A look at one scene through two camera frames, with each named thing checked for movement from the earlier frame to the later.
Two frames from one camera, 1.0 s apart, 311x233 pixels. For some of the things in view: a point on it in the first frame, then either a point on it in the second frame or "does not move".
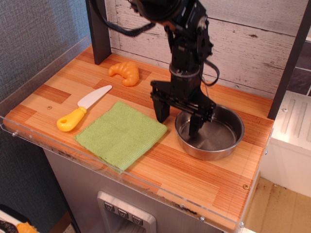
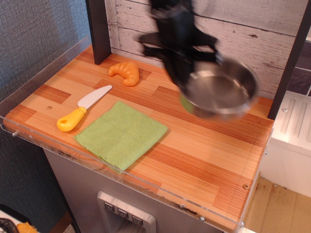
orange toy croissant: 128,70 does not move
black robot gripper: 185,90 → 178,41
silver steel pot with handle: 217,138 → 223,91
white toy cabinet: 286,162 does not move
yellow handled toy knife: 69,122 does not move
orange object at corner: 26,227 does not move
